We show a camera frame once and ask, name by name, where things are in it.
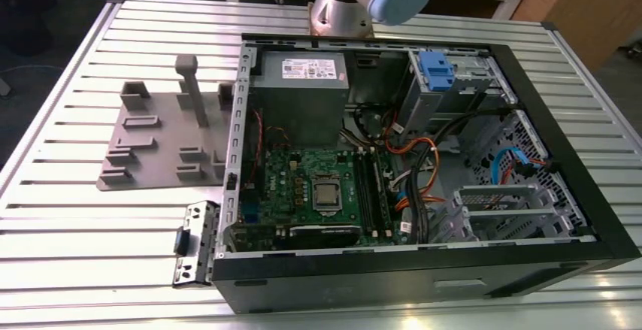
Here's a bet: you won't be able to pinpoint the green motherboard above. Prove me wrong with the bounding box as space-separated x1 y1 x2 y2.
237 147 401 248

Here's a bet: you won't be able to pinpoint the black PC case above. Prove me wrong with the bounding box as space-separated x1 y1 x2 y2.
209 32 642 315

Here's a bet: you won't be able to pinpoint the orange power wires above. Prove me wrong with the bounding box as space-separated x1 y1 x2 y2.
385 136 445 210

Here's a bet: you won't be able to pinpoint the wooden cabinet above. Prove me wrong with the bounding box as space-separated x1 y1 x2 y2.
511 0 642 70

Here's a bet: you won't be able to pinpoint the blue data wire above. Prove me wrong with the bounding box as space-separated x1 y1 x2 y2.
491 146 532 186

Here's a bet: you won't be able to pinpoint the silver CPU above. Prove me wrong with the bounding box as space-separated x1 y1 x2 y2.
311 182 343 210

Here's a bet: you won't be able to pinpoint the black cable bundle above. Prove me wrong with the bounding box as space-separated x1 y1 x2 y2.
405 107 512 243

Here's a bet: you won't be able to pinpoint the metal slot bracket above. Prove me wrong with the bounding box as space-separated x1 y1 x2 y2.
172 201 221 289

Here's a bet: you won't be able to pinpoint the red thin wire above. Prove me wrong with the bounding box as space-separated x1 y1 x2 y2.
252 107 267 180

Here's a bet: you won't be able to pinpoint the black graphics card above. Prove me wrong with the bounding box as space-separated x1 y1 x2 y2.
228 223 361 250

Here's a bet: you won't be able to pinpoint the blue drive latch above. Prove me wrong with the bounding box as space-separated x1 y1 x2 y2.
415 51 456 91

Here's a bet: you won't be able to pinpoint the grey parts rack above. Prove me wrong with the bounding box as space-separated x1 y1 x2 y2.
94 54 235 195

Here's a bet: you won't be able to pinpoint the grey power supply unit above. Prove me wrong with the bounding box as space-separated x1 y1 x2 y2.
248 50 349 150

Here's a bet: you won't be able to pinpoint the RAM stick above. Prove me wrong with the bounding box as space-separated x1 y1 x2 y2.
371 148 393 236

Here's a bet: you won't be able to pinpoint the metal optical drive cage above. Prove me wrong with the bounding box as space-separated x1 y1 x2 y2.
397 50 518 135

